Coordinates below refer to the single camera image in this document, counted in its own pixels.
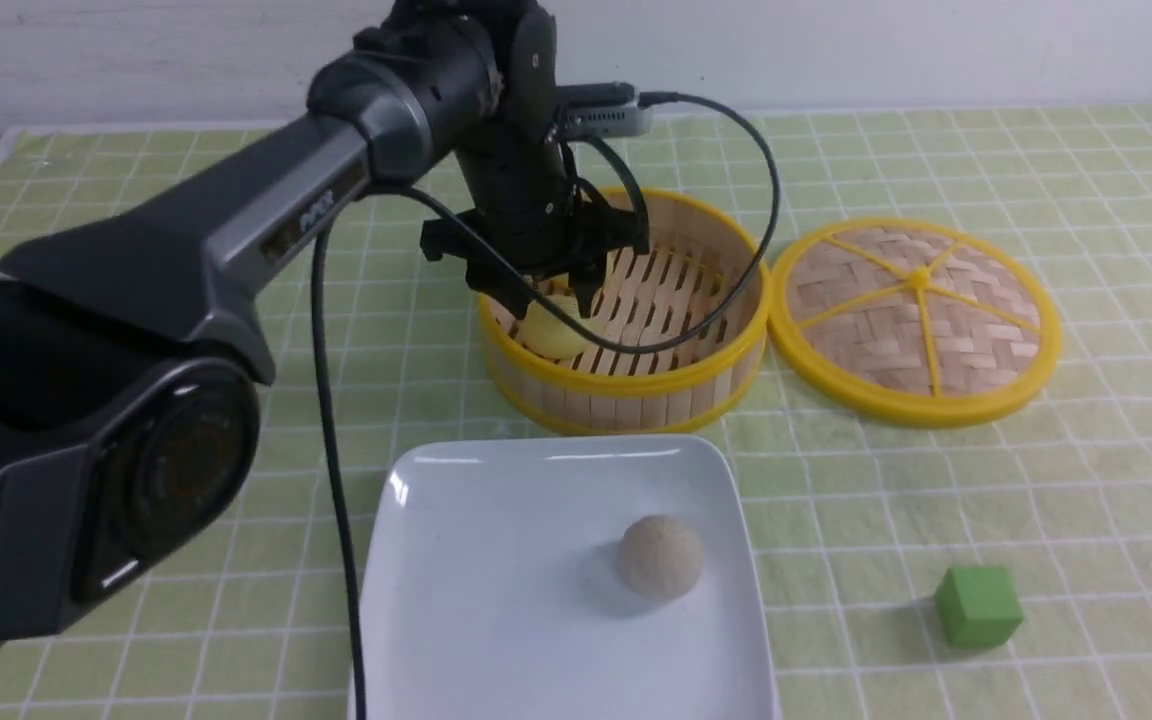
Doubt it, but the beige steamed bun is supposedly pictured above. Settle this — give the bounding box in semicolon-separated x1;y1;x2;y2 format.
616;514;705;602

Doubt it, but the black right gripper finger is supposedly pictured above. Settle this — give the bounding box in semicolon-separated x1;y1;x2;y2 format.
566;263;607;319

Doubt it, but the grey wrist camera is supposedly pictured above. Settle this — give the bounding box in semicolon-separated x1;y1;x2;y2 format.
556;82;653;141

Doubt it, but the black camera cable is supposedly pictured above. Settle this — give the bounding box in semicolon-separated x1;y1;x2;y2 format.
310;92;782;720

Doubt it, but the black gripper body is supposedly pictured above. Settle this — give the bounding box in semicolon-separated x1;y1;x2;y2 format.
420;150;652;291

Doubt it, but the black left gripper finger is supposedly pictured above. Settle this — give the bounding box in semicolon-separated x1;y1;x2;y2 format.
482;270;535;320

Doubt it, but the bamboo steamer basket yellow rim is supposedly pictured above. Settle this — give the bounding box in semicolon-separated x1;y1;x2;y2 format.
477;190;772;435

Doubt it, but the bamboo steamer lid yellow rim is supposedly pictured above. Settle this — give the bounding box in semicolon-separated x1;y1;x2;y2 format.
768;218;1062;429

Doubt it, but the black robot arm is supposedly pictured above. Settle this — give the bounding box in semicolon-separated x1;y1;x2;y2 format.
0;1;649;647

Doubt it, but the yellow steamed bun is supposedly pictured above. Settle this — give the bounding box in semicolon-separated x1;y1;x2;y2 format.
515;293;605;363

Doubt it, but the white square plate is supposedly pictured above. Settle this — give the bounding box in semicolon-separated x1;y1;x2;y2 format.
346;434;781;719

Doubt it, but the green cube block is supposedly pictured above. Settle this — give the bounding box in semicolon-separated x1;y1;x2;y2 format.
933;564;1025;650

